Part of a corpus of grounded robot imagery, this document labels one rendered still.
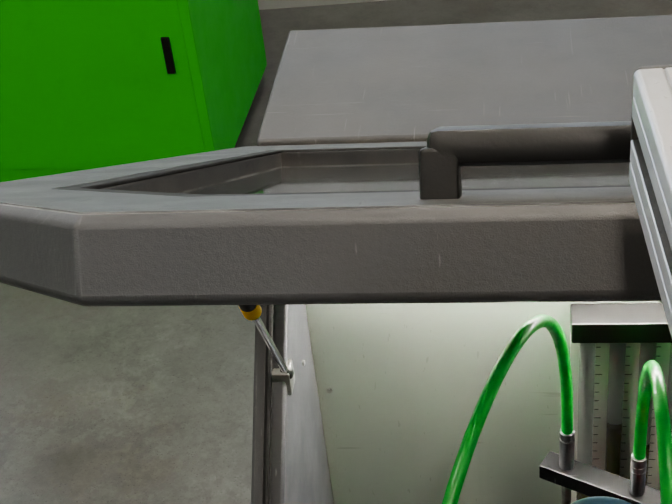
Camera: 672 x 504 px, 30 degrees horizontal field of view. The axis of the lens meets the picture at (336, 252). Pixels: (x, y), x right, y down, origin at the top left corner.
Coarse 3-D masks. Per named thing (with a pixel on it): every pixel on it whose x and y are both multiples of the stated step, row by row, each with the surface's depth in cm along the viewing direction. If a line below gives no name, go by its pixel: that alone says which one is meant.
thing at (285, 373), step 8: (248, 312) 123; (256, 312) 124; (256, 320) 126; (264, 328) 128; (264, 336) 130; (272, 344) 132; (272, 352) 133; (280, 360) 135; (288, 360) 140; (280, 368) 137; (288, 368) 138; (272, 376) 138; (280, 376) 138; (288, 376) 138; (288, 384) 139; (288, 392) 140
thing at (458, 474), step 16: (528, 320) 126; (544, 320) 128; (512, 336) 124; (528, 336) 124; (560, 336) 135; (512, 352) 122; (560, 352) 138; (496, 368) 120; (560, 368) 141; (496, 384) 119; (560, 384) 143; (480, 400) 118; (480, 416) 118; (480, 432) 117; (560, 432) 149; (464, 448) 116; (464, 464) 116; (464, 480) 116; (448, 496) 116
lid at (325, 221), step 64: (448, 128) 50; (512, 128) 50; (576, 128) 49; (0, 192) 65; (64, 192) 63; (128, 192) 62; (192, 192) 88; (256, 192) 86; (320, 192) 57; (384, 192) 55; (448, 192) 50; (512, 192) 53; (576, 192) 51; (0, 256) 56; (64, 256) 50; (128, 256) 49; (192, 256) 48; (256, 256) 48; (320, 256) 48; (384, 256) 47; (448, 256) 47; (512, 256) 47; (576, 256) 46; (640, 256) 46
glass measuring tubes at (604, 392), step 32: (576, 320) 145; (608, 320) 144; (640, 320) 144; (576, 352) 150; (608, 352) 150; (640, 352) 147; (576, 384) 153; (608, 384) 151; (576, 416) 156; (608, 416) 154; (576, 448) 160; (608, 448) 156
